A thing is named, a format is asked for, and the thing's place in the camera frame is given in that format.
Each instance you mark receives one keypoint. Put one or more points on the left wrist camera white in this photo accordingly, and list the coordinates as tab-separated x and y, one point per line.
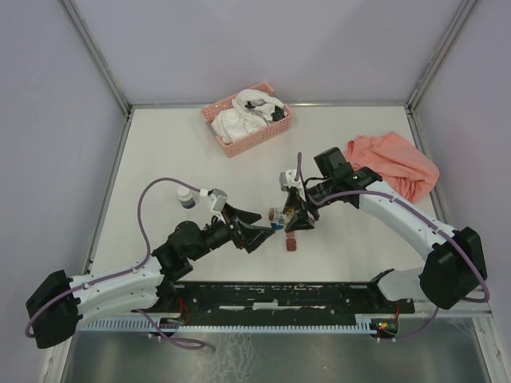
216	200

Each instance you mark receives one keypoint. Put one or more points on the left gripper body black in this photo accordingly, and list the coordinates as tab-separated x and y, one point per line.
235	234

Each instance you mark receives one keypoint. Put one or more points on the glass pill bottle yellow pills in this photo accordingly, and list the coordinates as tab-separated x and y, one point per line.
280	215

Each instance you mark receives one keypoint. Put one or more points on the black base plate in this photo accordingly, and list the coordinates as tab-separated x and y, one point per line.
250	304

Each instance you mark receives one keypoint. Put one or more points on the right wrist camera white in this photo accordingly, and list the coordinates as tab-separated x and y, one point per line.
290	179

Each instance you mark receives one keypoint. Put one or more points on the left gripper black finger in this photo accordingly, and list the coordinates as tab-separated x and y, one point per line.
244	216
252	236

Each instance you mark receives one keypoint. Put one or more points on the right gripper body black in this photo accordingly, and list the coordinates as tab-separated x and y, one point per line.
303	207

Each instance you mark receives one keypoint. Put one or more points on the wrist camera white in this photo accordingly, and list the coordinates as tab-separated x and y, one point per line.
216	200
290	179

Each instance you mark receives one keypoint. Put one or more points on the white cloth in basket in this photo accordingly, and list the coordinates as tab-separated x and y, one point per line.
251	111

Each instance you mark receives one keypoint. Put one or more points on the pink shirt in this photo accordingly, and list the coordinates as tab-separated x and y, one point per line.
408	171

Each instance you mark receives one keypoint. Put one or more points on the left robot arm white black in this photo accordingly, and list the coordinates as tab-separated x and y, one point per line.
63	304

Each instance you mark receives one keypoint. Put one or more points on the red pill box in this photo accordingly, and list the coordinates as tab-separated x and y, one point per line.
291	243

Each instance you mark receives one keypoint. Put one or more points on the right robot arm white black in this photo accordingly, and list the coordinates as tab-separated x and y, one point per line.
454	264

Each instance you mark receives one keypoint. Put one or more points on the white bottle cap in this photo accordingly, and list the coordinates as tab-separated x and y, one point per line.
186	197

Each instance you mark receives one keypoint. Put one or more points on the white cable duct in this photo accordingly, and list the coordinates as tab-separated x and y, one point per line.
140	324

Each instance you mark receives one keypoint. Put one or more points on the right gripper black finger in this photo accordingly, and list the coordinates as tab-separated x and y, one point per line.
300	222
291	204

